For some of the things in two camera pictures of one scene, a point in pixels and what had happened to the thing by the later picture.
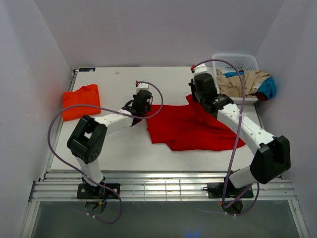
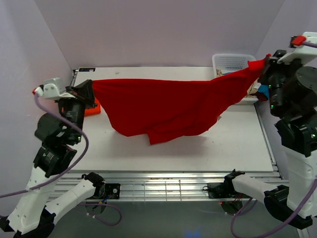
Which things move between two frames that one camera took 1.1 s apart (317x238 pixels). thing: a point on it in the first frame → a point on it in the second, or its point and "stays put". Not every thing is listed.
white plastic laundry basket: (235, 62) stays put
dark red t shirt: (260, 96) stays put
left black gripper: (148, 109) → (84, 90)
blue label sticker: (87, 69) stays put
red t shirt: (188, 127) → (157, 110)
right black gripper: (192, 87) → (271, 64)
